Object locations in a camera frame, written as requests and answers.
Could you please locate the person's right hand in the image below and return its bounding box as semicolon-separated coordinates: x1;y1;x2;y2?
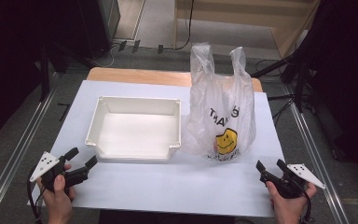
265;181;318;224

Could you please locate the dark cabinet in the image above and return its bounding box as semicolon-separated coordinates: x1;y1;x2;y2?
74;0;121;60

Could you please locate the black curtain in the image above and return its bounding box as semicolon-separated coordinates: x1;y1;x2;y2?
0;0;101;147
292;0;358;188

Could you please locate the black floor cable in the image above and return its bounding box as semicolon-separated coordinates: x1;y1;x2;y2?
267;93;296;126

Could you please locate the black metal stand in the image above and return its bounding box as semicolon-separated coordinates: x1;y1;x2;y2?
39;46;51;103
251;51;312;114

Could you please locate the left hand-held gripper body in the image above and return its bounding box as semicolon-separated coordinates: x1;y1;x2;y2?
29;151;90;193

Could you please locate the metal floor rail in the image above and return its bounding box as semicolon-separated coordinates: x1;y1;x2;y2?
0;71;61;224
282;83;351;224

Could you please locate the light wooden furniture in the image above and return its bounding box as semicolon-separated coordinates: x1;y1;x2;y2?
172;0;322;59

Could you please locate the clear printed plastic bag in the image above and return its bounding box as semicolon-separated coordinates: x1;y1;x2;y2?
185;42;257;162

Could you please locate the white floor cable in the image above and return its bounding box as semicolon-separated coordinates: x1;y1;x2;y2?
96;46;120;69

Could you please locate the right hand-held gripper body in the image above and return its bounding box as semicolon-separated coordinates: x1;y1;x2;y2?
259;163;326;200

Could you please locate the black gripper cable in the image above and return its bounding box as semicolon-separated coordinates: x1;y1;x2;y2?
299;186;314;224
26;172;45;224

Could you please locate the black hanging cable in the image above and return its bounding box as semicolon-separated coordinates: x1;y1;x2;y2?
175;0;196;51

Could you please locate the person's left hand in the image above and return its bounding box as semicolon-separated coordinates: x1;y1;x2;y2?
36;174;76;224

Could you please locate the white table mat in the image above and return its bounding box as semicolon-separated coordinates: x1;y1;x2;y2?
27;79;285;218

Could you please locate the white plastic bin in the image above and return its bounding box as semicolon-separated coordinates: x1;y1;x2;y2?
85;95;183;162

